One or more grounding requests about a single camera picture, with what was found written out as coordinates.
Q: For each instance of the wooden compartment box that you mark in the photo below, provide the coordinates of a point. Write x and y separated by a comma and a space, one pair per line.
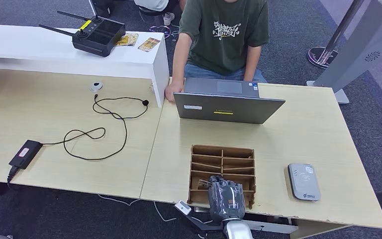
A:
237, 161

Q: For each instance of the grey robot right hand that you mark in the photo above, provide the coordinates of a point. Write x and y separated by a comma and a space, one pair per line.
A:
227, 198

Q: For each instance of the grey kiosk stand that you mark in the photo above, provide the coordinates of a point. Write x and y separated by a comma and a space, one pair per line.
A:
359, 49

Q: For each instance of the grey card reader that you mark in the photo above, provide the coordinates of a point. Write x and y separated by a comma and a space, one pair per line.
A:
304, 183

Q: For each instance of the person's right hand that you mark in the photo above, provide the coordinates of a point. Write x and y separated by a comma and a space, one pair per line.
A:
174, 89

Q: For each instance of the grey laptop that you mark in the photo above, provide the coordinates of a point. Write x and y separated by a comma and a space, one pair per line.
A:
224, 109

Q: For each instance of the worn yellow card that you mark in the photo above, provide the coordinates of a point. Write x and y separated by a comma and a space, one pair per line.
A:
128, 39

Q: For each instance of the yellow patterned ID card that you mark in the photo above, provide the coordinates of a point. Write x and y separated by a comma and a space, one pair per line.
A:
148, 44

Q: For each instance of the small metal bracket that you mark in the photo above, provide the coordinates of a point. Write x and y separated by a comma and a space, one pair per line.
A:
202, 210

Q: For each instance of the chrome stanchion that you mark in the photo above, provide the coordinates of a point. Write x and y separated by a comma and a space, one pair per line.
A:
322, 57

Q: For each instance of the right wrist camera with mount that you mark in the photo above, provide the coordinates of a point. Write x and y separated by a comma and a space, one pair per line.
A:
182, 207

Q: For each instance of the person's left forearm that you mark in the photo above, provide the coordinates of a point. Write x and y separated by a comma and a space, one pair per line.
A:
252, 64

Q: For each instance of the white shelf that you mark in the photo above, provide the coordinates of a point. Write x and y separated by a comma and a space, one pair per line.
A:
46, 49

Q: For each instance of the white desk crossbeam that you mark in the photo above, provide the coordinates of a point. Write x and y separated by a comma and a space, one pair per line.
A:
273, 227

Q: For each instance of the bystander person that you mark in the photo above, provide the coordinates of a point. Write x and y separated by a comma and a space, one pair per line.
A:
151, 4

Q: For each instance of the person's right forearm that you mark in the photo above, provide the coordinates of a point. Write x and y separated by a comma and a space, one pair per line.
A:
181, 59

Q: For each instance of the black adapter box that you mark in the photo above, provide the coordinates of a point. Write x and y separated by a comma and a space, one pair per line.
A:
25, 154

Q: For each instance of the black remote controller with antennas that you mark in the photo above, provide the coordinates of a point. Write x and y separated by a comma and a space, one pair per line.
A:
98, 36

